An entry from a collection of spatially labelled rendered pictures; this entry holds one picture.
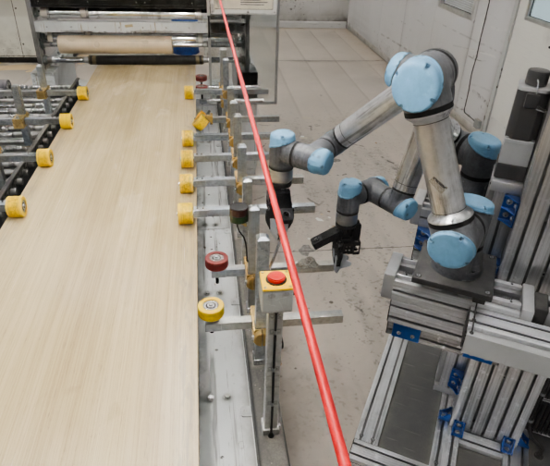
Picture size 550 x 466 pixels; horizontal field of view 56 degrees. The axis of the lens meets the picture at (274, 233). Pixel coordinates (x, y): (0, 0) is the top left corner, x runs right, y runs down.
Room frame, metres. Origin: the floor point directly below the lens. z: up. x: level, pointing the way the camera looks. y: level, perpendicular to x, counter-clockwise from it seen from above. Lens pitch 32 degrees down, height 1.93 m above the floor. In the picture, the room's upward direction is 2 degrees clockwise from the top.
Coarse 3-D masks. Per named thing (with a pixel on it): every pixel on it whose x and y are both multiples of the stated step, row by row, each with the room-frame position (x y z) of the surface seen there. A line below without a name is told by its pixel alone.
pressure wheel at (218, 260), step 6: (210, 252) 1.48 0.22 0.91; (216, 252) 1.48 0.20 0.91; (222, 252) 1.49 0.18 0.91; (210, 258) 1.45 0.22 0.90; (216, 258) 1.45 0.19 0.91; (222, 258) 1.46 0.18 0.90; (210, 264) 1.42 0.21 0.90; (216, 264) 1.42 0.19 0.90; (222, 264) 1.43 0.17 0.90; (210, 270) 1.42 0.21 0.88; (216, 270) 1.42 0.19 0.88; (222, 270) 1.43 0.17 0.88; (216, 282) 1.45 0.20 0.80
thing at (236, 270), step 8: (240, 264) 1.48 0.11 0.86; (280, 264) 1.49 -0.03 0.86; (320, 264) 1.50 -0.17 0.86; (328, 264) 1.50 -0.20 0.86; (216, 272) 1.44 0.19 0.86; (224, 272) 1.45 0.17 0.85; (232, 272) 1.45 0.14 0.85; (240, 272) 1.46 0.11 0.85; (304, 272) 1.49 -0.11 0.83; (312, 272) 1.50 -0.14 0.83
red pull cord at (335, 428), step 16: (224, 16) 1.68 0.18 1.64; (240, 80) 1.00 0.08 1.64; (256, 128) 0.76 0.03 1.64; (256, 144) 0.69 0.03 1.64; (272, 192) 0.54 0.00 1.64; (288, 256) 0.41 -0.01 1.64; (288, 272) 0.39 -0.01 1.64; (304, 304) 0.34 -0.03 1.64; (304, 320) 0.32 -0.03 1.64; (320, 368) 0.27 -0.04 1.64; (320, 384) 0.26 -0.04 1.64; (336, 416) 0.23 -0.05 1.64; (336, 432) 0.22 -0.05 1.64; (336, 448) 0.20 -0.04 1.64
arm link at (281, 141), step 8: (272, 136) 1.41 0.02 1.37; (280, 136) 1.40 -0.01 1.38; (288, 136) 1.41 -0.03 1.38; (272, 144) 1.41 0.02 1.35; (280, 144) 1.39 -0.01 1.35; (288, 144) 1.40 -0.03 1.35; (272, 152) 1.41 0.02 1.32; (280, 152) 1.39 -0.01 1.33; (288, 152) 1.38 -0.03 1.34; (272, 160) 1.41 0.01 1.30; (280, 160) 1.39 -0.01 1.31; (288, 160) 1.46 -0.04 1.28; (272, 168) 1.41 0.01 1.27; (280, 168) 1.40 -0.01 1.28; (288, 168) 1.40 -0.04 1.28
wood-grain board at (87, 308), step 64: (128, 128) 2.64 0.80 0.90; (192, 128) 2.68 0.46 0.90; (64, 192) 1.89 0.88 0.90; (128, 192) 1.91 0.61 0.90; (0, 256) 1.42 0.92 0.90; (64, 256) 1.44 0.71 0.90; (128, 256) 1.45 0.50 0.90; (192, 256) 1.47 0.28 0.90; (0, 320) 1.11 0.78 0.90; (64, 320) 1.12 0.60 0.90; (128, 320) 1.13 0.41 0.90; (192, 320) 1.14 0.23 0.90; (0, 384) 0.88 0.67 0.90; (64, 384) 0.89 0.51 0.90; (128, 384) 0.90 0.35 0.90; (192, 384) 0.91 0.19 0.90; (0, 448) 0.70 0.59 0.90; (64, 448) 0.71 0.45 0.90; (128, 448) 0.71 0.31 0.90; (192, 448) 0.72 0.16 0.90
